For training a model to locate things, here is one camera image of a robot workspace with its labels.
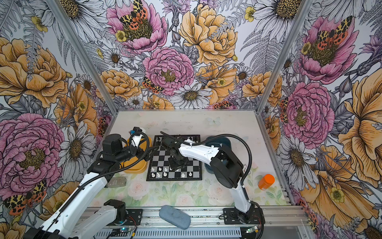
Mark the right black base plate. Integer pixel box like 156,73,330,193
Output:
219,207,266,225

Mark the teal plastic tray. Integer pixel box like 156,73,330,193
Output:
205,137,232,174

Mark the black white chessboard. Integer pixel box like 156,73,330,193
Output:
146,135,203,182

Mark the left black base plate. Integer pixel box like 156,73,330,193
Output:
107,209,143,226

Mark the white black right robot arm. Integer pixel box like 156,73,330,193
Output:
161,133,255,224

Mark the yellow plastic tray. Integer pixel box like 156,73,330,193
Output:
120,137,152,174

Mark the orange plastic bottle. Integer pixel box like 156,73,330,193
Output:
258,174,275,190

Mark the aluminium front rail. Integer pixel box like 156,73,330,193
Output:
53,205,311,229

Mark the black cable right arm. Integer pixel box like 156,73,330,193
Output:
160,130,253,186

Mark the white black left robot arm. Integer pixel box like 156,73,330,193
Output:
23,127,151,239

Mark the grey blue oval pouch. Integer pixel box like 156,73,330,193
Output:
159,205,191,230

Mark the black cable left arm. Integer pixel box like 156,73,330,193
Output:
38,130,151,234

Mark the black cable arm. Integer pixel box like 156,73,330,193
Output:
38,130,151,234
160,130,253,186

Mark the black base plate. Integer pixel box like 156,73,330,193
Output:
219,207,266,225
107,209,143,226

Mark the grey metal small box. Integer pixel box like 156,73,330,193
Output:
105,177,127,188

